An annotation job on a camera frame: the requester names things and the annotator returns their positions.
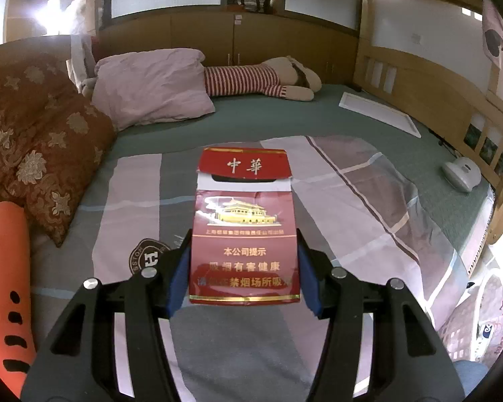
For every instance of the pink pillow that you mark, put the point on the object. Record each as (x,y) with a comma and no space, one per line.
(151,88)

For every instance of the clear red-print plastic bag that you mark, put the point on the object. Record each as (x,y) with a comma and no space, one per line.
(482,314)

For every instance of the striped pink grey blanket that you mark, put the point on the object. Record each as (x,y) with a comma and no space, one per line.
(360,201)

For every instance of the wooden bed frame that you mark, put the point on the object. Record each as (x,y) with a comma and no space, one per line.
(172,33)

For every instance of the white flat board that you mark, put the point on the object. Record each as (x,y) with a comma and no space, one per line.
(379,111)

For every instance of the person's right leg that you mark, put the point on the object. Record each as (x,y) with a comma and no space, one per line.
(469,376)

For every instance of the white plastic device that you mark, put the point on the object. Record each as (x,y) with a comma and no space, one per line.
(461,173)

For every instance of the orange carrot plush pillow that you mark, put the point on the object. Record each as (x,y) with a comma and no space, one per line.
(4,280)

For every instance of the red cigarette pack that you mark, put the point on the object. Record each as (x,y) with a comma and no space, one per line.
(243,234)

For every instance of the brown floral pillow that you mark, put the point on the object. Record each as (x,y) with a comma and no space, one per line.
(37,134)

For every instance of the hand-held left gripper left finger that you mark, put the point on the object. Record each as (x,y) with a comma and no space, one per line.
(179,276)

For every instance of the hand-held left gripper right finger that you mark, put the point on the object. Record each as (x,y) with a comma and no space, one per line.
(310,280)

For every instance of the green bed sheet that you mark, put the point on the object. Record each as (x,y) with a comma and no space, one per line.
(276,117)

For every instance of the striped plush rabbit toy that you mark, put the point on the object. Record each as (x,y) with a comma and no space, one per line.
(251,79)

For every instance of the small framed photo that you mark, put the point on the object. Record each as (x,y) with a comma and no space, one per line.
(472,134)
(488,147)

